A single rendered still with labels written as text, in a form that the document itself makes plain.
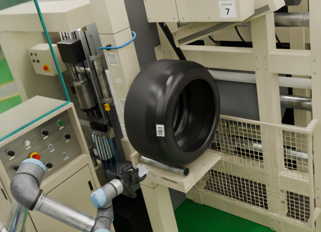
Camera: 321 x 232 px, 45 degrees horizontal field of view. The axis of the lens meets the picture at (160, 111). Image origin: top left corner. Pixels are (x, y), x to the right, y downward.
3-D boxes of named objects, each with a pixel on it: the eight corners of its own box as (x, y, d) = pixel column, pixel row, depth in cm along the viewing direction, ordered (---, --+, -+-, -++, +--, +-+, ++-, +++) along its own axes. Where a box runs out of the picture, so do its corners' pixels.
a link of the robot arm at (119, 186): (118, 198, 183) (107, 193, 188) (125, 193, 186) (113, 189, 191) (116, 184, 180) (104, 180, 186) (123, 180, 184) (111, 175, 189)
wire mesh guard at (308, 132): (193, 190, 292) (176, 108, 262) (195, 188, 293) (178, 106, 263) (313, 230, 235) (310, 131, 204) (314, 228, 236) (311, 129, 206)
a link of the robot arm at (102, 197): (89, 205, 181) (88, 190, 177) (107, 193, 188) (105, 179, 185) (101, 212, 176) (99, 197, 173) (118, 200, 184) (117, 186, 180)
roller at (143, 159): (144, 153, 235) (143, 160, 236) (138, 154, 232) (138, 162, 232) (189, 167, 213) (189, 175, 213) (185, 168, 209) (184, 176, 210)
